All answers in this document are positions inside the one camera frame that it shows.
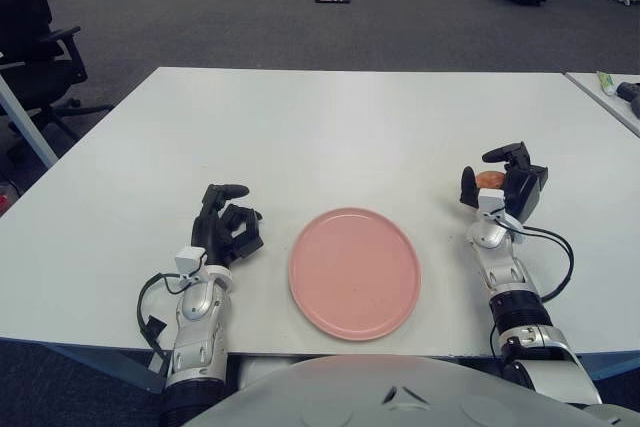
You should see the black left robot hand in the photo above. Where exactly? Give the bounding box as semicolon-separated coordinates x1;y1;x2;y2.
191;183;265;268

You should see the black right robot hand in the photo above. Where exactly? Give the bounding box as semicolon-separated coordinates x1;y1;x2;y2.
459;140;550;223

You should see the red apple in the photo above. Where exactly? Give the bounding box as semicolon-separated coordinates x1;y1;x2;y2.
474;170;505;189

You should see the pink round plate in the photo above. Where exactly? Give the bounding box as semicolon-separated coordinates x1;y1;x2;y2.
288;206;423;342

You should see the green white tube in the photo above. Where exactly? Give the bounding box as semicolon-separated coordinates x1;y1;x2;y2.
597;71;619;97

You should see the grey slanted table leg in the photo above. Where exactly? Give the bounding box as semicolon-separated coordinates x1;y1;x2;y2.
0;51;60;169

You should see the grey robot torso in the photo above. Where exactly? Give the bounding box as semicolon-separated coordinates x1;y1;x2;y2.
182;354;601;427

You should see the black office chair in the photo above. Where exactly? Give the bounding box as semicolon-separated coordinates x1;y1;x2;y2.
0;0;115;158

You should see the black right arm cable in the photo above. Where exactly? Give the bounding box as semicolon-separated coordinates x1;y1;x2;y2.
514;224;575;302

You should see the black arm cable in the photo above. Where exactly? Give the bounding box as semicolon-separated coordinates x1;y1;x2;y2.
137;272;189;363
514;224;575;302

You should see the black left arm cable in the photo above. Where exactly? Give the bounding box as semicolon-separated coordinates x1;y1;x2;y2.
137;272;189;363

